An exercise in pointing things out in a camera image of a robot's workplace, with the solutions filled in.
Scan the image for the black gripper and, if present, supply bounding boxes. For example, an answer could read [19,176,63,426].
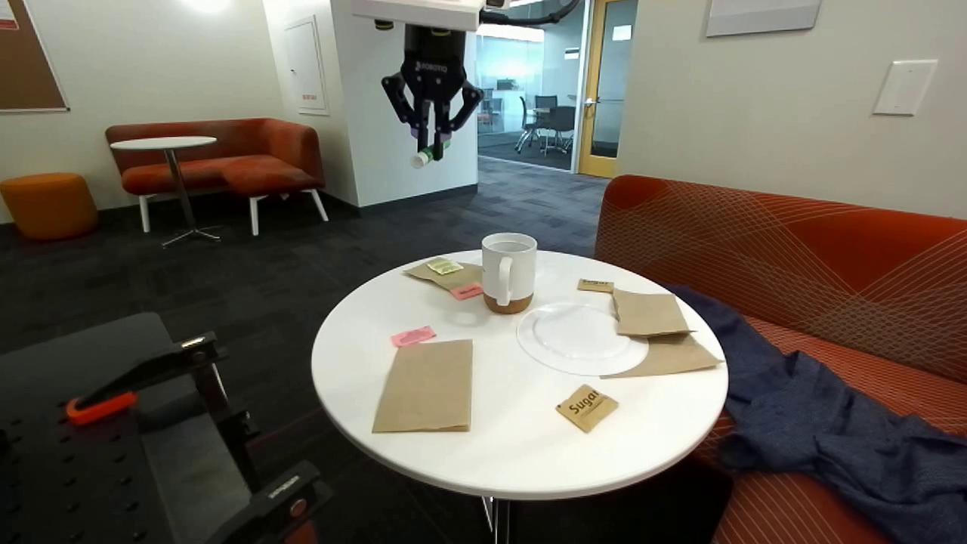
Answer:
[381,25,482,159]

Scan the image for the green marker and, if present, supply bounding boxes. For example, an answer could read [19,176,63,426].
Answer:
[414,121,442,165]

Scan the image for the white mug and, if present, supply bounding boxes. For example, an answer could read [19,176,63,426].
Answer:
[480,231,539,314]

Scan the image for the pink packet near mug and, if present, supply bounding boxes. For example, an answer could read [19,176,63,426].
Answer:
[450,283,482,303]

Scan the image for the yellow sweetener packet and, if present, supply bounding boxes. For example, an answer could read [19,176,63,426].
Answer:
[426,257,461,275]

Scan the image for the brown napkin with yellow packet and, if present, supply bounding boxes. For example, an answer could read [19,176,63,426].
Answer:
[409,260,480,293]

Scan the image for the distant orange sofa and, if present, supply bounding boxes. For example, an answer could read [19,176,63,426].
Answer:
[107,118,325,231]

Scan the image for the pink packet near bag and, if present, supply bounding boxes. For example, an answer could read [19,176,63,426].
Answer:
[389,326,434,347]

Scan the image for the tiny brown packet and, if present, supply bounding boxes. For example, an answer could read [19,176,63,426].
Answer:
[578,278,613,293]

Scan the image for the distant round white table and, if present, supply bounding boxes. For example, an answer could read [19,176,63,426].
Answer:
[110,137,222,249]

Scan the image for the large brown paper bag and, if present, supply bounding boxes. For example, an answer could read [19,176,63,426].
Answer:
[372,337,474,431]

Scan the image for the brown napkin upper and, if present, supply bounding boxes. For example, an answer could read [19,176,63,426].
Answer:
[613,290,689,337]

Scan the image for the brown napkin under lid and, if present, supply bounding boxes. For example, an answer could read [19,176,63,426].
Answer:
[627,334,716,377]

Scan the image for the small brown sugar packet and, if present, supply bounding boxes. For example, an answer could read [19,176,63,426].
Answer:
[555,384,619,431]

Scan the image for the orange round ottoman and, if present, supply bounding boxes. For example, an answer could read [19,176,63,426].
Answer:
[0,173,98,242]

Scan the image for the dark blue cloth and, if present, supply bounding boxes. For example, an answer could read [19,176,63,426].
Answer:
[673,287,967,544]

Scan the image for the orange corner sofa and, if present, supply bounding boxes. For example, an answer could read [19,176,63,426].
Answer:
[596,176,967,544]

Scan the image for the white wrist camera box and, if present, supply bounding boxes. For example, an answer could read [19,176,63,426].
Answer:
[352,0,482,30]

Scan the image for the wall sign plaque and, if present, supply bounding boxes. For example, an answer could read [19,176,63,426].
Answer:
[705,0,821,38]

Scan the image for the brown corkboard on wall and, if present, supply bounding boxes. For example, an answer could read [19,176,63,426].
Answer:
[0,0,66,111]

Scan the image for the orange handled clamp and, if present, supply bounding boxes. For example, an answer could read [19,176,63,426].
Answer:
[63,352,191,426]

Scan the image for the white wall switch plate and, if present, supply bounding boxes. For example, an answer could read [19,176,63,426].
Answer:
[874,56,939,118]

